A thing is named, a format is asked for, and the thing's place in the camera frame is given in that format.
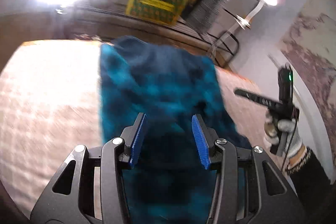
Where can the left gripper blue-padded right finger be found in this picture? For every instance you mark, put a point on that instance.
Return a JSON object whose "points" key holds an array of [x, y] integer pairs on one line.
{"points": [[206, 138]]}

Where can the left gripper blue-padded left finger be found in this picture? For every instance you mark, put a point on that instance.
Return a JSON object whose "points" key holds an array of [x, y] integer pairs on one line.
{"points": [[133, 137]]}

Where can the teal plaid fleece jacket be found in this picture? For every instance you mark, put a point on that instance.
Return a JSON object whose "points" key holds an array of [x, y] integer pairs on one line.
{"points": [[168, 184]]}

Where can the right forearm dark sleeve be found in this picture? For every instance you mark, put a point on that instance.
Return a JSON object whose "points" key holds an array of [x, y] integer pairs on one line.
{"points": [[314, 189]]}

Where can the right white gloved hand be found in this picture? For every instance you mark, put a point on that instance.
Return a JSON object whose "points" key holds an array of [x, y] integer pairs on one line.
{"points": [[282, 135]]}

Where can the beige checked bed blanket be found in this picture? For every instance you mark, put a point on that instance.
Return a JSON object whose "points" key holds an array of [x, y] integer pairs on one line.
{"points": [[49, 104]]}

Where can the yellow green patterned box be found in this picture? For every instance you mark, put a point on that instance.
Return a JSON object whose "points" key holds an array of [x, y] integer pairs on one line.
{"points": [[163, 12]]}

